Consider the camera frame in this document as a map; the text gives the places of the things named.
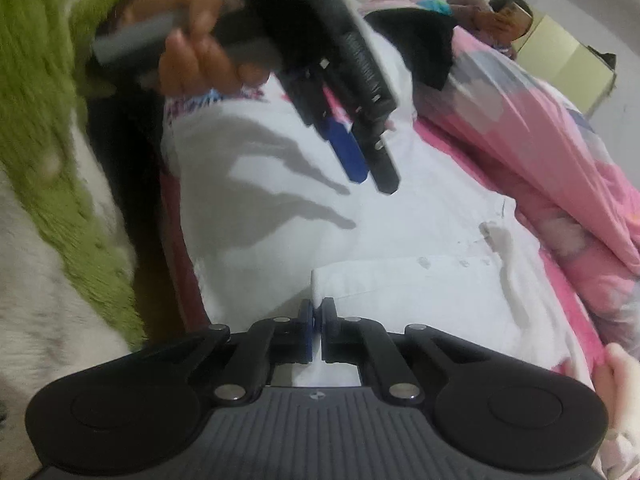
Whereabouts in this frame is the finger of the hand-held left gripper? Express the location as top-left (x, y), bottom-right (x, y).
top-left (280, 62), bottom-right (371, 185)
top-left (351, 119), bottom-right (401, 195)

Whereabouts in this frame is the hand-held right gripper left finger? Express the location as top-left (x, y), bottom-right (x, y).
top-left (140, 299), bottom-right (316, 406)

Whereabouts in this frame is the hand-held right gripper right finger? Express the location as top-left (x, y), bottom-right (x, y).
top-left (321, 297), bottom-right (493, 404)

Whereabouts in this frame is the white shirt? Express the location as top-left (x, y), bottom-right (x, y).
top-left (160, 80), bottom-right (597, 389)

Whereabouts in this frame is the person's left forearm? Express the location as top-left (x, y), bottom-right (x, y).
top-left (0, 0), bottom-right (168, 461)

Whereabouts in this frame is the person's left hand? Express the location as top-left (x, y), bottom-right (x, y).
top-left (119, 0), bottom-right (272, 99)

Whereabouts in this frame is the pink floral fleece blanket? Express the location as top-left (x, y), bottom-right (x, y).
top-left (162, 85), bottom-right (617, 377)

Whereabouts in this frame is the black garment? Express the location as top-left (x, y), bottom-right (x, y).
top-left (364, 7), bottom-right (457, 92)

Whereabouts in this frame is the pink floral quilt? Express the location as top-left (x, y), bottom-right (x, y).
top-left (415, 0), bottom-right (640, 322)

